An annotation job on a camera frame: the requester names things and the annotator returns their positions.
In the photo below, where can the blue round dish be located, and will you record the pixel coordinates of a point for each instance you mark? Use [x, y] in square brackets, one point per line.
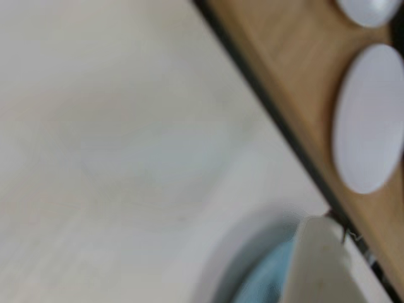
[262, 277]

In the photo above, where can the white round disc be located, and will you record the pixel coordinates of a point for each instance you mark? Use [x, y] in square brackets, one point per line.
[369, 120]
[369, 11]

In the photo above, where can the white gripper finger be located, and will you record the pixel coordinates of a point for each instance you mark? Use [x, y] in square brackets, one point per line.
[318, 268]

